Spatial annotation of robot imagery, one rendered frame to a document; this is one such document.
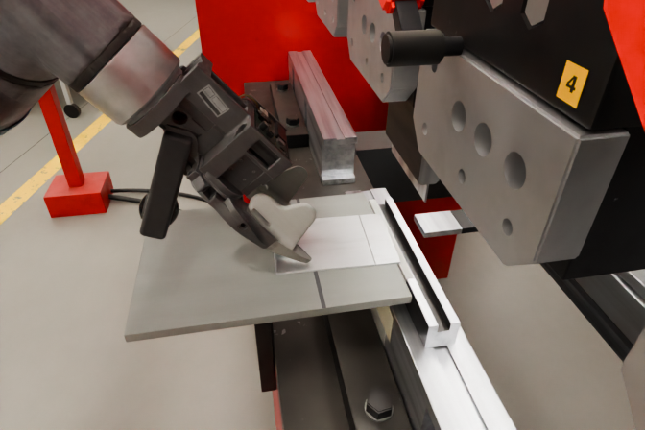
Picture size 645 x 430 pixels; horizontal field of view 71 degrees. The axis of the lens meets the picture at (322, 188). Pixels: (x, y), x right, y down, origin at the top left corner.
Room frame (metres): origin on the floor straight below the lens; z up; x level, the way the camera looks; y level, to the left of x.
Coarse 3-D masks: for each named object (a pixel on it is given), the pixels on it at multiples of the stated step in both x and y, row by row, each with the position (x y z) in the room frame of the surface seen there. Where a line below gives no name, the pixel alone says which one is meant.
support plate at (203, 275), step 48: (144, 240) 0.38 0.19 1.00; (192, 240) 0.38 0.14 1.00; (240, 240) 0.38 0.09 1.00; (144, 288) 0.31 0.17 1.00; (192, 288) 0.31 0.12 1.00; (240, 288) 0.31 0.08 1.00; (288, 288) 0.31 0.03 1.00; (336, 288) 0.31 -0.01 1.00; (384, 288) 0.32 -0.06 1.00; (144, 336) 0.26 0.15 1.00
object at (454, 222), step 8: (416, 216) 0.43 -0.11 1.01; (424, 216) 0.43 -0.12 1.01; (432, 216) 0.43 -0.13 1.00; (440, 216) 0.43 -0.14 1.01; (448, 216) 0.43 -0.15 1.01; (456, 216) 0.43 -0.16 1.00; (464, 216) 0.43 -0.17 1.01; (424, 224) 0.41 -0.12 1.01; (432, 224) 0.41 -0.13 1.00; (440, 224) 0.41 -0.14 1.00; (448, 224) 0.41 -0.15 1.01; (456, 224) 0.41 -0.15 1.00; (464, 224) 0.41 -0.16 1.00; (472, 224) 0.41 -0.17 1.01; (424, 232) 0.40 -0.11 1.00; (432, 232) 0.40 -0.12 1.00; (440, 232) 0.40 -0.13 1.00; (448, 232) 0.40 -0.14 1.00; (456, 232) 0.40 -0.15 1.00; (464, 232) 0.41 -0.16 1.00
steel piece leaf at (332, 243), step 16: (320, 224) 0.41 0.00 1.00; (336, 224) 0.41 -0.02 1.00; (352, 224) 0.41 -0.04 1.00; (304, 240) 0.38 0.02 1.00; (320, 240) 0.38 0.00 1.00; (336, 240) 0.38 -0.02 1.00; (352, 240) 0.38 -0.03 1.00; (320, 256) 0.36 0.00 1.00; (336, 256) 0.36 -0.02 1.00; (352, 256) 0.36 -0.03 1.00; (368, 256) 0.36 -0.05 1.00; (288, 272) 0.33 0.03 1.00
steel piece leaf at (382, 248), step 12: (360, 216) 0.43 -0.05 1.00; (372, 216) 0.43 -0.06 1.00; (372, 228) 0.41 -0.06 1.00; (384, 228) 0.41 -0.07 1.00; (372, 240) 0.39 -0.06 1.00; (384, 240) 0.39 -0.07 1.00; (372, 252) 0.36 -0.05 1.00; (384, 252) 0.37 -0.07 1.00; (396, 252) 0.37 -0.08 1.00; (384, 264) 0.35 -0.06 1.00
